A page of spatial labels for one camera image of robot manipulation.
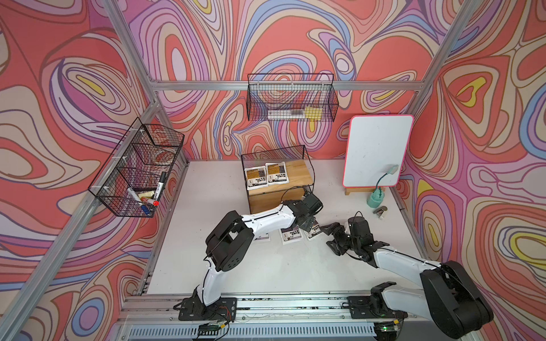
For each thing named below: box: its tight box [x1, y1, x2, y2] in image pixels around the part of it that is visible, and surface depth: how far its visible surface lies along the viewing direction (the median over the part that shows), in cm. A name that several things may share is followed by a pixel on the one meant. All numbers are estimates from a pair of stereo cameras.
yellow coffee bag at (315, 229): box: [303, 219, 323, 238], surface depth 93 cm
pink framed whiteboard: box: [342, 114, 414, 189], surface depth 97 cm
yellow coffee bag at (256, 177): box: [243, 165, 269, 191], surface depth 91 cm
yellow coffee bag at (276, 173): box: [265, 161, 290, 186], surface depth 93 cm
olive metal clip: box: [372, 206, 389, 220], surface depth 100 cm
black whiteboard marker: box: [153, 171, 167, 202], surface depth 70 cm
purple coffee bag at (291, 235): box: [278, 225, 304, 246], surface depth 93 cm
